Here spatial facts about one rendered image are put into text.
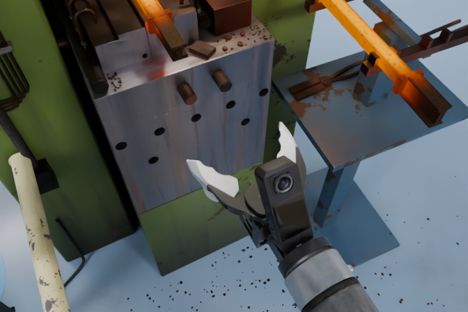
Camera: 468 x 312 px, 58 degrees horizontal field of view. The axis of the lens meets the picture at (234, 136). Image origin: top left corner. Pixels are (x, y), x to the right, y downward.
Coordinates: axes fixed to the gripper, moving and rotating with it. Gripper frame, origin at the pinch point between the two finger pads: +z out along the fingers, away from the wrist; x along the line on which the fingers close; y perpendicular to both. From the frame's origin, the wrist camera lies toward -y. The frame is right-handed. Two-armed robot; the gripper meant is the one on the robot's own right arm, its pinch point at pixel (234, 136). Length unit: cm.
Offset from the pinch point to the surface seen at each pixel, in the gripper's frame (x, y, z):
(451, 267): 77, 100, -19
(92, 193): -26, 65, 45
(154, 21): -1.3, -1.2, 28.4
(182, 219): -4, 65, 25
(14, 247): -60, 100, 60
